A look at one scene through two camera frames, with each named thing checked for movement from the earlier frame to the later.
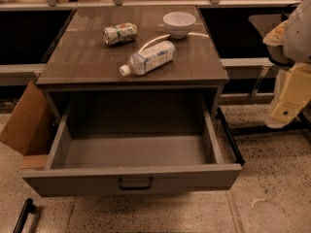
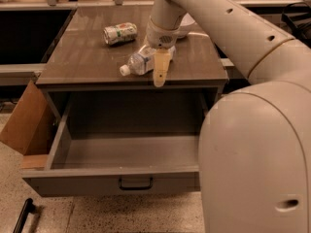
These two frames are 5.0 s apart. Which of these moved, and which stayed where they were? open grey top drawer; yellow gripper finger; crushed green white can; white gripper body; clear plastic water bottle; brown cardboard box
Moved: white gripper body; yellow gripper finger
Stayed: open grey top drawer; crushed green white can; clear plastic water bottle; brown cardboard box
